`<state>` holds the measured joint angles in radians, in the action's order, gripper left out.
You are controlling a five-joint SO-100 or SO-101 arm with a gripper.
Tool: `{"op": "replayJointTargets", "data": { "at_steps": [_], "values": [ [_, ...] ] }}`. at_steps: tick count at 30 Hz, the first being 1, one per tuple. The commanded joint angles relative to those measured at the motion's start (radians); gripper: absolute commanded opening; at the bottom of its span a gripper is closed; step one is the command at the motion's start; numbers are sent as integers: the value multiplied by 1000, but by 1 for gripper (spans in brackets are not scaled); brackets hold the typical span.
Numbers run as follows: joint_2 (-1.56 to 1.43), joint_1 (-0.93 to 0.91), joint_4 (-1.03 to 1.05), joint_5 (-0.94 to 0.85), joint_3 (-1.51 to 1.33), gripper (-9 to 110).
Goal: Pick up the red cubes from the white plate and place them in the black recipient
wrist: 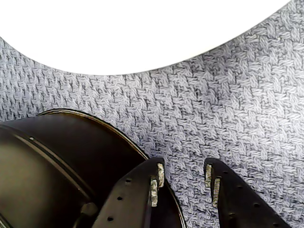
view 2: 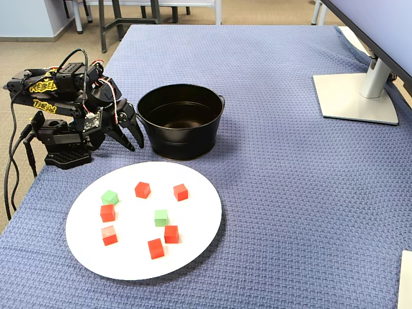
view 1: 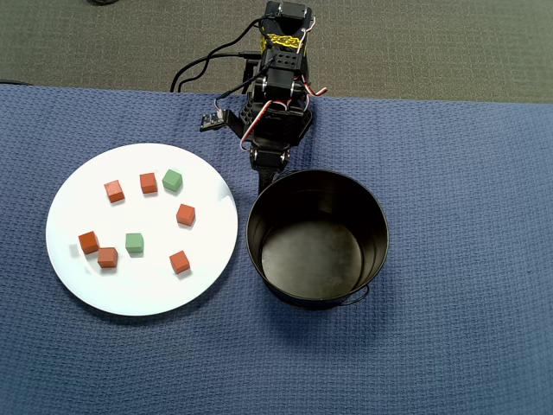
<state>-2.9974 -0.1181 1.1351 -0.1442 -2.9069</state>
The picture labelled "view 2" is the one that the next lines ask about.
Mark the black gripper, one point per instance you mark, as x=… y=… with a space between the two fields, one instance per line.
x=120 y=123

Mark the red cube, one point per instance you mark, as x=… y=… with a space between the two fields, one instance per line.
x=171 y=234
x=109 y=236
x=107 y=212
x=156 y=248
x=142 y=190
x=180 y=192

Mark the black robot arm with yellow lettering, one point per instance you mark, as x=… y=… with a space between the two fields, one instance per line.
x=64 y=138

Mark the white round plate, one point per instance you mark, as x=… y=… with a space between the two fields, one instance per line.
x=135 y=257

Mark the black metal bucket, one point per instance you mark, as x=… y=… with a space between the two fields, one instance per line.
x=180 y=145

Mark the green cube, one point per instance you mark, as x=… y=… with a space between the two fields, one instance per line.
x=161 y=218
x=109 y=197

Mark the dark chair legs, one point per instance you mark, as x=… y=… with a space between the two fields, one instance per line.
x=174 y=14
x=89 y=13

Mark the blue woven table cloth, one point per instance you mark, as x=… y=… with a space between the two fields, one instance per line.
x=289 y=193

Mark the white metal furniture legs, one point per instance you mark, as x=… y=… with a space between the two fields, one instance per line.
x=317 y=13

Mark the computer monitor with silver stand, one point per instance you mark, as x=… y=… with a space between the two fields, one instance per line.
x=351 y=96

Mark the white rectangular object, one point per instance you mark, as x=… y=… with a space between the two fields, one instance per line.
x=406 y=283

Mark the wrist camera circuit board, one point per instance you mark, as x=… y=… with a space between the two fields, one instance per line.
x=91 y=121

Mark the gray metal table frame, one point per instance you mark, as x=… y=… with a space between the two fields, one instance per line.
x=155 y=11

